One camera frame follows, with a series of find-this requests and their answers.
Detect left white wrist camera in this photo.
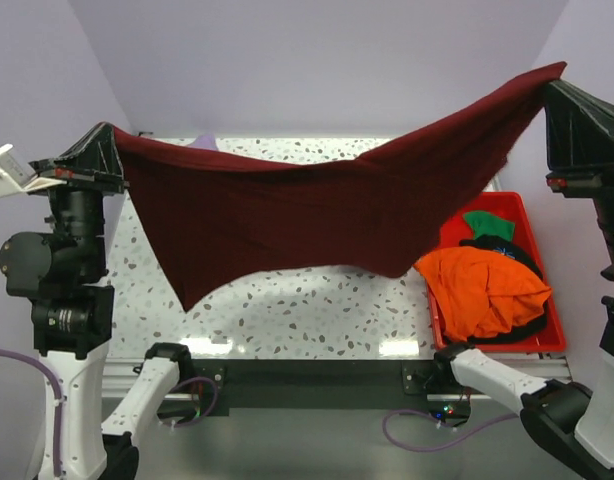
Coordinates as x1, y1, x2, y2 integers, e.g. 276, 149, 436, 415
0, 144, 65, 198

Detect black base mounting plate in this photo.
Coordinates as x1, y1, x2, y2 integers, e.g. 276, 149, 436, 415
154, 357, 473, 420

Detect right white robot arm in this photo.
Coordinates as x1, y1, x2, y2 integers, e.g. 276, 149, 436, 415
432, 80, 614, 479

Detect maroon t shirt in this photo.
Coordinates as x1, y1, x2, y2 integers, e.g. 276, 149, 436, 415
114, 62, 565, 311

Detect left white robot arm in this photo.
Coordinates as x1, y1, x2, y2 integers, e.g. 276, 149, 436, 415
0, 123, 194, 479

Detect folded lilac t shirt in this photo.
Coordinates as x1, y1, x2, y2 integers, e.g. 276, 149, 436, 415
188, 134, 219, 151

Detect black t shirt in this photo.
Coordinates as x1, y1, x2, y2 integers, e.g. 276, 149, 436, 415
459, 235, 547, 345

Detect orange t shirt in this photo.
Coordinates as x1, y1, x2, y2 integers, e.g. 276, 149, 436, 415
414, 246, 552, 342

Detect red plastic bin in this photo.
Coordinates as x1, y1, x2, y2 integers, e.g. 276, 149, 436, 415
414, 192, 566, 353

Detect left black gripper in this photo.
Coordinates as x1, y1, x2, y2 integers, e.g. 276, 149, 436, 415
24, 120, 131, 273

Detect green t shirt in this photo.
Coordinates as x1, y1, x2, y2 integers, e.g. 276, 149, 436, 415
462, 210, 515, 242

